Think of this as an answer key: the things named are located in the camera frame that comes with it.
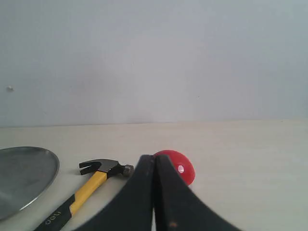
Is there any round steel plate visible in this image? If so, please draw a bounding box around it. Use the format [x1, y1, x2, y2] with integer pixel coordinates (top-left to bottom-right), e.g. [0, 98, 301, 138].
[0, 146, 60, 220]

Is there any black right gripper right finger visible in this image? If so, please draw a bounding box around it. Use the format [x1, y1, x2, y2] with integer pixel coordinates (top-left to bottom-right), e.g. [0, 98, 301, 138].
[154, 155, 239, 231]

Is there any red dome push button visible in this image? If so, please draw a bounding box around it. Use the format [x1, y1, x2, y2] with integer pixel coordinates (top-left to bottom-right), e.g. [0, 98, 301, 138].
[154, 150, 195, 185]

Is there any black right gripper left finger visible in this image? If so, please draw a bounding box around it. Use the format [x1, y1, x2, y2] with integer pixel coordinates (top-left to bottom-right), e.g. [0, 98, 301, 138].
[76, 155, 154, 231]

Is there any yellow black claw hammer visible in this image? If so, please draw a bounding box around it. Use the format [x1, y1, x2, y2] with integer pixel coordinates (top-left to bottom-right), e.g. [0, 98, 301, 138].
[35, 159, 134, 231]

